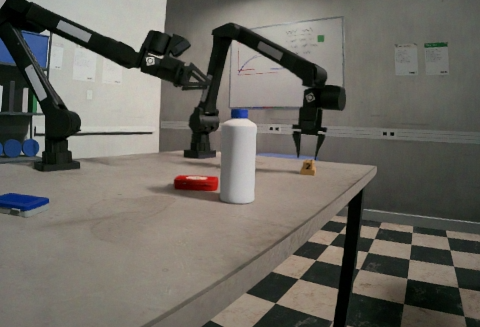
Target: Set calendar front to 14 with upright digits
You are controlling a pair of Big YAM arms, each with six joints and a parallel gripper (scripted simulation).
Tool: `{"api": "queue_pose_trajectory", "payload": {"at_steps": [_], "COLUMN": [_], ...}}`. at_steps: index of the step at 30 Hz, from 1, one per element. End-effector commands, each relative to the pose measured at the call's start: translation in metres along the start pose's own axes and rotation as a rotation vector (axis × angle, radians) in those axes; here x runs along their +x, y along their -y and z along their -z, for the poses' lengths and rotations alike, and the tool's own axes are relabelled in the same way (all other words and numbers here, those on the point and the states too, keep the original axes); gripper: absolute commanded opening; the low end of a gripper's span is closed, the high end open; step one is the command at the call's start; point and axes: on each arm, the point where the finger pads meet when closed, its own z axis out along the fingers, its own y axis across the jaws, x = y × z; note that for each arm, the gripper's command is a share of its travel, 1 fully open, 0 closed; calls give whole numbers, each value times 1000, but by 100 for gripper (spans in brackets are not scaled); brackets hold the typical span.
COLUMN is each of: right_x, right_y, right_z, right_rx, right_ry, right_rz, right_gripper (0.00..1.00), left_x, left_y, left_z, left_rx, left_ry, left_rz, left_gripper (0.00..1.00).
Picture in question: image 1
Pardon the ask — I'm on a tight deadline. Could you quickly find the white bottle with blue cap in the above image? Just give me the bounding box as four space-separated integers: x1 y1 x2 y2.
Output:
220 109 257 204

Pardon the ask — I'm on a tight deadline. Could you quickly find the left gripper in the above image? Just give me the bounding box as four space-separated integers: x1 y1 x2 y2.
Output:
292 124 327 159

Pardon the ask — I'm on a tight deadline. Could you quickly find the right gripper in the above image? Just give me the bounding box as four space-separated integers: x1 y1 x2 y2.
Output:
156 59 211 91

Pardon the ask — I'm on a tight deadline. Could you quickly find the red tin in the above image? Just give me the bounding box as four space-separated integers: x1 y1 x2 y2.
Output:
174 175 219 191

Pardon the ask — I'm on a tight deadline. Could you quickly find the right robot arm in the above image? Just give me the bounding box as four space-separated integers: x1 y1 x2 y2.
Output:
0 0 191 171

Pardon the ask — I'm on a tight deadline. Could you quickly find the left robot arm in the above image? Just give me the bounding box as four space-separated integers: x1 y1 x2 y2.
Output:
184 22 346 156

